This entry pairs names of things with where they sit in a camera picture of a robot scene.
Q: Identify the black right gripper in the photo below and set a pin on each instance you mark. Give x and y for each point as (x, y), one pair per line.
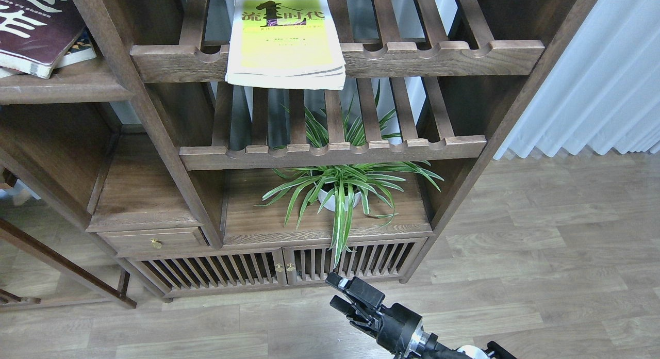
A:
(396, 328)

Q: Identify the yellow green paperback book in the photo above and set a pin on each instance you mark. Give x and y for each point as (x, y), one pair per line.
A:
(285, 44)

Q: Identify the white green illustrated book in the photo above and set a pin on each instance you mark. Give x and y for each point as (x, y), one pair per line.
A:
(81, 50)

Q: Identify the dark maroon thick book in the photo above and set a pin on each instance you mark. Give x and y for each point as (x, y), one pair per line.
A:
(35, 34)

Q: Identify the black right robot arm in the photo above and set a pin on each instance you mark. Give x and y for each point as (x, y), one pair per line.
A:
(429, 347)

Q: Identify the white plant pot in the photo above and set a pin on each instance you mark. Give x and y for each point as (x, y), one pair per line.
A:
(328, 200)

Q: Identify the green spider plant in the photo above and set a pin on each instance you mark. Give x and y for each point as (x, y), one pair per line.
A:
(303, 184)

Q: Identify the dark wooden bookshelf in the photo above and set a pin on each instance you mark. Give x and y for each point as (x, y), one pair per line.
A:
(149, 141)

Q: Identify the white pleated curtain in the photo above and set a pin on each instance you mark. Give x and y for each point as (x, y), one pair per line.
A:
(603, 93)

